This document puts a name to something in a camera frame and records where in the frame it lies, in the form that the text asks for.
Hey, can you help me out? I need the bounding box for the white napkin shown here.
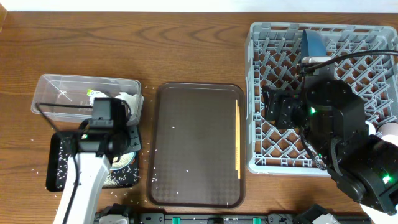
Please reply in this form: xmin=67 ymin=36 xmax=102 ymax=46
xmin=116 ymin=92 xmax=139 ymax=117

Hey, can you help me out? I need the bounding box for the silver foil snack wrapper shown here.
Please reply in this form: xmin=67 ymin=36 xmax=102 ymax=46
xmin=86 ymin=89 xmax=109 ymax=106

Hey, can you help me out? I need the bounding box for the blue plate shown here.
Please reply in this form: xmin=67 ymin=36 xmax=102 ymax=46
xmin=300 ymin=29 xmax=329 ymax=63

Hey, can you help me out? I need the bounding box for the light blue cup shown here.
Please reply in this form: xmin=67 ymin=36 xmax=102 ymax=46
xmin=365 ymin=121 xmax=376 ymax=135

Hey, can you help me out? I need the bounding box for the pink cup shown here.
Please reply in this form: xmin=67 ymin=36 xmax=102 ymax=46
xmin=377 ymin=122 xmax=398 ymax=136

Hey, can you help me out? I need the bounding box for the light blue rice bowl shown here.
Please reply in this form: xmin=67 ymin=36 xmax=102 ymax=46
xmin=110 ymin=152 xmax=136 ymax=170

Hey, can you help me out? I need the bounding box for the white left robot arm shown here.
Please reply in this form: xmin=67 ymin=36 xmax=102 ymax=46
xmin=46 ymin=126 xmax=142 ymax=223

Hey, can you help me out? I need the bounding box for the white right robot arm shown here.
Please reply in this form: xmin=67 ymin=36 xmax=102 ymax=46
xmin=262 ymin=80 xmax=397 ymax=216

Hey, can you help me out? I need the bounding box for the grey dishwasher rack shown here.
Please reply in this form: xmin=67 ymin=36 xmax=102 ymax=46
xmin=245 ymin=22 xmax=397 ymax=176

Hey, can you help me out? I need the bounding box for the wooden chopstick right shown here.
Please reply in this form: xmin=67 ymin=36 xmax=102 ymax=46
xmin=237 ymin=106 xmax=241 ymax=179

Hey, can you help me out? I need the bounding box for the wooden chopstick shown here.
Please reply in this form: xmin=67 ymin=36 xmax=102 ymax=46
xmin=235 ymin=100 xmax=239 ymax=171
xmin=237 ymin=106 xmax=241 ymax=179

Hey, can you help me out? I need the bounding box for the wooden chopstick left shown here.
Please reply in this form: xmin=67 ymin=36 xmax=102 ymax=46
xmin=235 ymin=100 xmax=239 ymax=171

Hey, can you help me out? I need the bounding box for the brown serving tray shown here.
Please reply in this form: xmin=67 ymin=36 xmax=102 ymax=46
xmin=146 ymin=83 xmax=246 ymax=208

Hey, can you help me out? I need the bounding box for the black tray bin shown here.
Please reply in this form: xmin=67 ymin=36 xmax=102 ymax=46
xmin=45 ymin=126 xmax=142 ymax=192

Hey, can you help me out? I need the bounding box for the clear plastic bin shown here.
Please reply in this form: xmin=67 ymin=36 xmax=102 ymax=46
xmin=31 ymin=74 xmax=144 ymax=126

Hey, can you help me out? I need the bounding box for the black rail at table edge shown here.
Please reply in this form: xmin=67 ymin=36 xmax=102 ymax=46
xmin=93 ymin=212 xmax=371 ymax=224

